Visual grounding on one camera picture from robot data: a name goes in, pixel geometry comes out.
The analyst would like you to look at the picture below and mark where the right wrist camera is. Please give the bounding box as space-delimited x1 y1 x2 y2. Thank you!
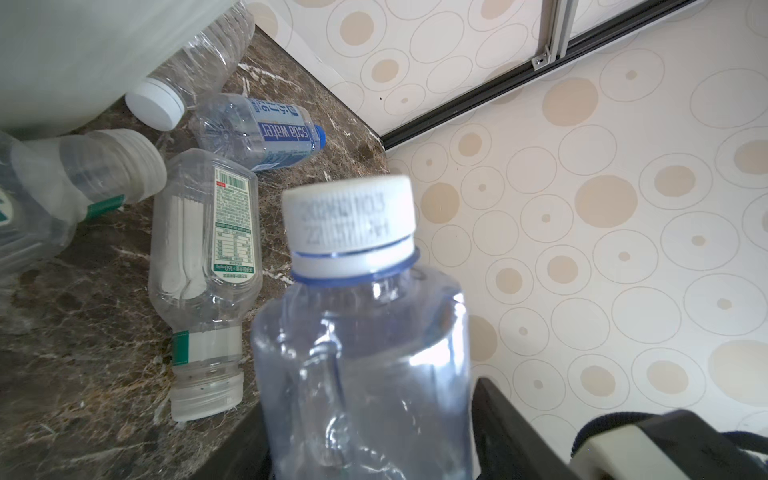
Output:
569 410 767 479

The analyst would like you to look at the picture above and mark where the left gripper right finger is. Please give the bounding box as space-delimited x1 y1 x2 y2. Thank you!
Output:
472 377 570 480

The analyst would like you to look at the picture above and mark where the soda water bottle blue cap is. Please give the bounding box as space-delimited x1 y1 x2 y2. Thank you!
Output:
190 93 326 172

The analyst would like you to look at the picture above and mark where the horizontal aluminium rail back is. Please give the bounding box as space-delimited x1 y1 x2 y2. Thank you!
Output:
531 0 579 71

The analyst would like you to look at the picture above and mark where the clear bottle green ring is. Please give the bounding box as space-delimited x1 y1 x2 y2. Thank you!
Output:
0 127 169 280

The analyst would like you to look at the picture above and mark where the black frame post right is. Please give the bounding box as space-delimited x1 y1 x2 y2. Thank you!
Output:
381 0 695 151

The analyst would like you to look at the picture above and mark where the clear bottle purple label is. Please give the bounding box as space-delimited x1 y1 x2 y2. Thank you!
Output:
251 175 473 479

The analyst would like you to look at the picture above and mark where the clear bottle pale green cap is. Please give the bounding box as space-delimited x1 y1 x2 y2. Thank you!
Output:
148 149 263 422

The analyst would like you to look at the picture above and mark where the clear crushed bottle white cap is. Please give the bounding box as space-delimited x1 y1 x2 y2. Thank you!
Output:
125 1 255 131

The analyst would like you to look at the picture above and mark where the white plastic waste bin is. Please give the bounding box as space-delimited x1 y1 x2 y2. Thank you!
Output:
1 0 232 139

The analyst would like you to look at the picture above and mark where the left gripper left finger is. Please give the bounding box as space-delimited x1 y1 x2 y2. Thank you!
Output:
191 404 270 480

